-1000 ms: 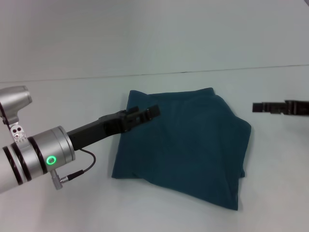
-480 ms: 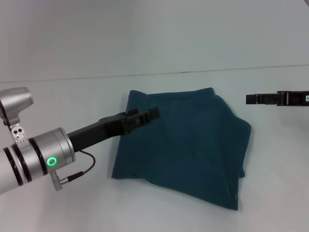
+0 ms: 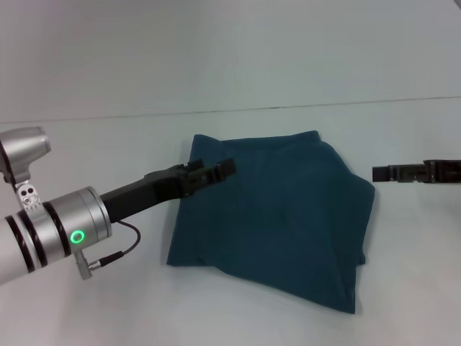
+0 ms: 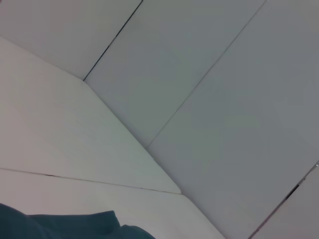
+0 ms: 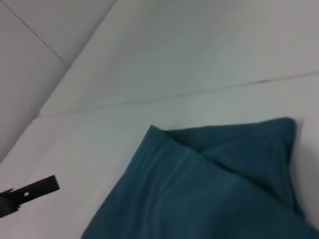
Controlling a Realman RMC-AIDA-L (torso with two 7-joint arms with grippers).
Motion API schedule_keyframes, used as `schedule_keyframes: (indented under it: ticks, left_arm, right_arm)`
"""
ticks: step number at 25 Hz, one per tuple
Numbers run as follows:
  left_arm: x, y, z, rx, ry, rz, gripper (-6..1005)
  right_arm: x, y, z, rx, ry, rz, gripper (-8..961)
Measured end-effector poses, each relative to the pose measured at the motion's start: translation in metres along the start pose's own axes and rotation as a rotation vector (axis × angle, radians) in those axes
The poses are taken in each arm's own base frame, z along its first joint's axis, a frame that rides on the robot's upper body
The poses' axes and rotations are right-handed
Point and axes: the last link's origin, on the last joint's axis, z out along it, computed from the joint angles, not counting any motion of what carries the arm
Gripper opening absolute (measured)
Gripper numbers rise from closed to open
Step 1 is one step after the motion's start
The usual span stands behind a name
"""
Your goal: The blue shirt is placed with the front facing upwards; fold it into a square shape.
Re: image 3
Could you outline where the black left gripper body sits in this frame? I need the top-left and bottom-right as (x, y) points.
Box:
(99, 162), (197, 226)

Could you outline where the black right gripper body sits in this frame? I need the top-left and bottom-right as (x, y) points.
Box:
(423, 158), (461, 185)

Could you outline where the teal t-shirt with white lettering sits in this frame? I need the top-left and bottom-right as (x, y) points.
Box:
(166, 130), (376, 316)

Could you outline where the left arm connector cable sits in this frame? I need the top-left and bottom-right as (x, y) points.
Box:
(73, 220), (142, 281)

